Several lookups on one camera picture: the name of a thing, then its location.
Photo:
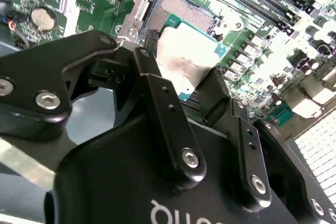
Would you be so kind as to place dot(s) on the silver green CPU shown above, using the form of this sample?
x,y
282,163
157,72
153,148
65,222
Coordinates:
x,y
183,51

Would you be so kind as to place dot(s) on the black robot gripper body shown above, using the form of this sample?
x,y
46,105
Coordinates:
x,y
118,182

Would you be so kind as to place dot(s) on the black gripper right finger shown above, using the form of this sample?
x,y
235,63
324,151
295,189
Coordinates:
x,y
244,155

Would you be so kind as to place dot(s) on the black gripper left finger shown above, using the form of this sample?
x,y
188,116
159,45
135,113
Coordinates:
x,y
39,77

